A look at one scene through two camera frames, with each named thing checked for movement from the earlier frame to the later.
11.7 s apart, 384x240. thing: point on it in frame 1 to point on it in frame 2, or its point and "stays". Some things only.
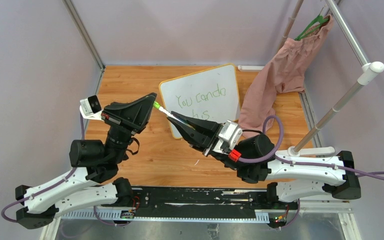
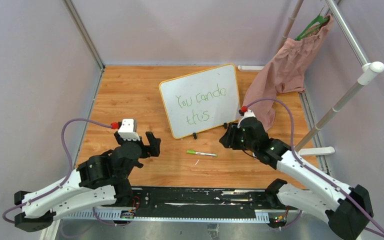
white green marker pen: (157, 106) to (203, 153)
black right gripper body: (216, 146) to (236, 139)
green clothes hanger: (320, 19) stays
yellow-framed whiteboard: (211, 94) stays
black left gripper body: (123, 128) to (146, 148)
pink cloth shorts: (284, 73) stays
